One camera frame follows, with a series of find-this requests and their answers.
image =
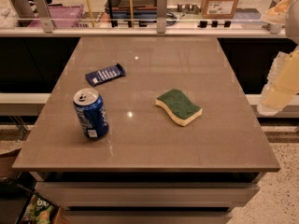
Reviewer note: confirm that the cardboard box with label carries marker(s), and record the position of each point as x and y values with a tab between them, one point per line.
218	9

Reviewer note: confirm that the white drawer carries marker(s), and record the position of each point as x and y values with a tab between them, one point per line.
147	217
79	194

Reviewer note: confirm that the left metal railing bracket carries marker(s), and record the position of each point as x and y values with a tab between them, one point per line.
44	16

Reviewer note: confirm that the blue snack bar wrapper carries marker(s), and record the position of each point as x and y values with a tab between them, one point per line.
104	75

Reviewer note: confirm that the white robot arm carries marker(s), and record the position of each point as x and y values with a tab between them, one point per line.
292	22

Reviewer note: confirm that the blue pepsi can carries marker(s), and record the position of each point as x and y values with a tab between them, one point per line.
90	109

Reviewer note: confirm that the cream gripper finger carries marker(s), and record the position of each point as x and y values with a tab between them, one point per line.
277	13
282	84

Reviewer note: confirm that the purple plastic crate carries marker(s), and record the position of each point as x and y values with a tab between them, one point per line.
61	17

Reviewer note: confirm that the green snack bag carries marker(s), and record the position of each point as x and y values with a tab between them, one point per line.
38	211

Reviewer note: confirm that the green yellow sponge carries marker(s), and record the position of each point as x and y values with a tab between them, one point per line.
179	107

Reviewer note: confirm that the lower white drawer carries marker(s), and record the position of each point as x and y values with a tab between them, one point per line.
147	217

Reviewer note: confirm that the middle metal railing bracket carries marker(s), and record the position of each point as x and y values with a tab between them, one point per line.
161	16

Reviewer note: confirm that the upper white drawer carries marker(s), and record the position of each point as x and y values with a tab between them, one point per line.
79	194

